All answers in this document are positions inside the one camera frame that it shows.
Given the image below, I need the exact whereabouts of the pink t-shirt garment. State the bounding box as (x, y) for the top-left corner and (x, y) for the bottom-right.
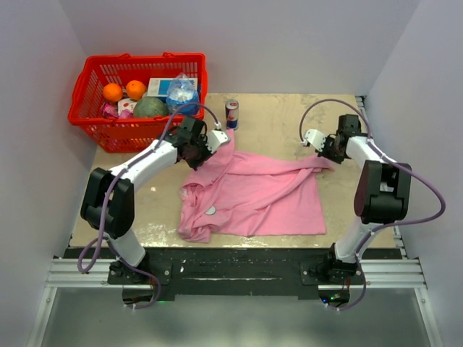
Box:
(177, 141), (332, 243)

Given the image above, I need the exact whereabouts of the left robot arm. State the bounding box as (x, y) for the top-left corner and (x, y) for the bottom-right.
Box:
(79, 116), (230, 283)

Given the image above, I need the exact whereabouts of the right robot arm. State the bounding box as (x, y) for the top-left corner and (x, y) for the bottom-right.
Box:
(318, 114), (411, 284)

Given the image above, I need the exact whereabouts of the energy drink can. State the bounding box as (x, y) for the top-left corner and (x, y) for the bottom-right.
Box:
(225, 99), (239, 130)

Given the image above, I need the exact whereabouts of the blue plastic bag pack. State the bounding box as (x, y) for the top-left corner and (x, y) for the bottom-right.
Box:
(166, 73), (200, 116)

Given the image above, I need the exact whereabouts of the green melon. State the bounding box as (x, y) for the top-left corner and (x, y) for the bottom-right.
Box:
(134, 96), (169, 118)

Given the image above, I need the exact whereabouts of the red plastic shopping basket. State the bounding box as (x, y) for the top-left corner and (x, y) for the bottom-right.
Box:
(67, 53), (208, 153)

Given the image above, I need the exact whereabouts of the white blue carton box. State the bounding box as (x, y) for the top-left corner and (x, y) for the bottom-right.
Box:
(145, 77), (198, 102)

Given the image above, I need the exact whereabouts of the white red small package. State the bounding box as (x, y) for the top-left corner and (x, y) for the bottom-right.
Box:
(117, 98), (137, 119)

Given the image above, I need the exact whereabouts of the right orange fruit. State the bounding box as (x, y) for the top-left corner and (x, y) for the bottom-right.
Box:
(125, 80), (147, 100)

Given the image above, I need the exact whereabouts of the orange fruit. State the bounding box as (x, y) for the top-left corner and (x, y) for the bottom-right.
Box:
(125, 80), (147, 100)
(102, 83), (124, 103)

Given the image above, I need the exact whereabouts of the pink snack packet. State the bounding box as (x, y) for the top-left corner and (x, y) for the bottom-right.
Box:
(101, 103), (119, 119)

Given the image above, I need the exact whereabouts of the left orange fruit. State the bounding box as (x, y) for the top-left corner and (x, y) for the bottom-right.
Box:
(102, 83), (124, 103)

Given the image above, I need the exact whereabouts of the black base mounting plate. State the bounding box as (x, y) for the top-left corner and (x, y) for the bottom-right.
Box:
(107, 247), (365, 303)

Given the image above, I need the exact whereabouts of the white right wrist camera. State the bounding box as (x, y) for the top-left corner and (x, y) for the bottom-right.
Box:
(302, 129), (328, 152)

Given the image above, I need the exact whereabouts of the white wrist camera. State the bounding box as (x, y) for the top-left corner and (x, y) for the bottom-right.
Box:
(302, 129), (328, 152)
(206, 129), (231, 154)

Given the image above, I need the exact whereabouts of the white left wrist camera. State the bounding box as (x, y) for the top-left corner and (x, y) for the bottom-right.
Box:
(206, 129), (231, 154)

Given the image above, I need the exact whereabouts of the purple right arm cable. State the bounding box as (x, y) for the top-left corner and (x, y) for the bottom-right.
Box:
(299, 98), (446, 312)

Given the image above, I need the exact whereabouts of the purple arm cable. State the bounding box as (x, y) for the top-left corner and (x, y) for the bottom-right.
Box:
(77, 102), (221, 310)
(299, 98), (446, 312)

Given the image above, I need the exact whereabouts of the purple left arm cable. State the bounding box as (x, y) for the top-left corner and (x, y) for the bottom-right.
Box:
(77, 102), (221, 310)

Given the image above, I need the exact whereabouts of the aluminium rail frame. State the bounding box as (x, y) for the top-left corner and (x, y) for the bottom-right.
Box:
(28, 108), (426, 346)

